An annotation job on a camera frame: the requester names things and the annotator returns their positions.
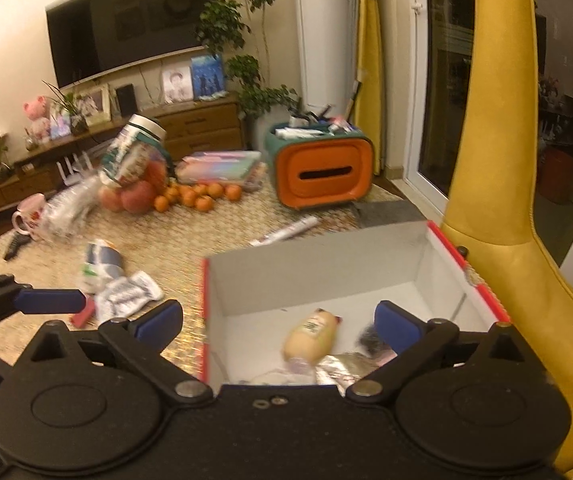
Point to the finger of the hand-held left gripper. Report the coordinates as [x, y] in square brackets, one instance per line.
[51, 300]

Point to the clear plastic flat case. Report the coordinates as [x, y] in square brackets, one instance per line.
[216, 165]

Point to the red cardboard box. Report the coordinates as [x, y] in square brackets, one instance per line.
[316, 280]

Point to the black speaker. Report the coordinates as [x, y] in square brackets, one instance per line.
[125, 100]

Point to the clear plastic bag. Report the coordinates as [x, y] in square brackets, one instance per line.
[71, 210]

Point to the black remote control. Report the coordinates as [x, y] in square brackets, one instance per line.
[16, 246]

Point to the glass sliding door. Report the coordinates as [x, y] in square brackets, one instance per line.
[446, 85]

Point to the small photo card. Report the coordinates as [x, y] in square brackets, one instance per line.
[60, 125]

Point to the yellow giraffe figure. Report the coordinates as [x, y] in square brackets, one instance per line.
[506, 160]

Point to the silver foil packet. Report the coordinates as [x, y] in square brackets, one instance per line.
[341, 367]

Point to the yellow curtain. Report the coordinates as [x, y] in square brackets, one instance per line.
[369, 60]

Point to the pink mug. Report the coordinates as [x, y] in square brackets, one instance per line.
[31, 217]

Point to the pink plush bear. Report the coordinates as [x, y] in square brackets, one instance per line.
[39, 115]

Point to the glass fruit bowl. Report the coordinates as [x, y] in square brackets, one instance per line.
[164, 160]

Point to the potted grass plant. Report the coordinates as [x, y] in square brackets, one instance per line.
[77, 122]

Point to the red apple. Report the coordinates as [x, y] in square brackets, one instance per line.
[111, 200]
[139, 197]

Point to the green and orange organizer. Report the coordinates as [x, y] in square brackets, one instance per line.
[316, 175]

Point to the white photo frame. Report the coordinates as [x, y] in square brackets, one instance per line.
[94, 105]

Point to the clear packet with barcode label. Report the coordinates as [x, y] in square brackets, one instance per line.
[126, 295]

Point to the pink binder clip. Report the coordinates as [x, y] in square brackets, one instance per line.
[82, 316]

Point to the tall potted tree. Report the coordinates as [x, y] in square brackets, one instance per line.
[221, 25]

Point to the portrait sketch picture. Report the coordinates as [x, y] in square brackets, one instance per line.
[176, 85]

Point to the beige squeeze bottle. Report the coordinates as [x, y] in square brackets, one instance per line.
[311, 337]

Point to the pile of small tangerines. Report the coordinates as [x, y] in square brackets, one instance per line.
[201, 200]

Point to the television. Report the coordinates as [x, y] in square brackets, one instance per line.
[131, 25]

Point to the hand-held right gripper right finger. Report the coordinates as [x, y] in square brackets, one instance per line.
[396, 325]

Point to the white tube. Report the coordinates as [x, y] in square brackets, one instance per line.
[286, 232]

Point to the wooden television cabinet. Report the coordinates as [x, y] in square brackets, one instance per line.
[196, 125]

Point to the gold lace desktop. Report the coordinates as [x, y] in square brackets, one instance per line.
[191, 240]

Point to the white and blue pouch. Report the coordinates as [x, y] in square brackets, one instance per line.
[101, 260]

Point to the white column air conditioner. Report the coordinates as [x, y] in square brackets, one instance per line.
[326, 50]

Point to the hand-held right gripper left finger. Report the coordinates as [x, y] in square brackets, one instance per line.
[161, 325]

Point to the white router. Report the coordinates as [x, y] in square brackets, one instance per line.
[74, 170]

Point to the blue picture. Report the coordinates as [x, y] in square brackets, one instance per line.
[207, 77]

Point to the green and white printed bag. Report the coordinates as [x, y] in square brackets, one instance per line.
[131, 155]

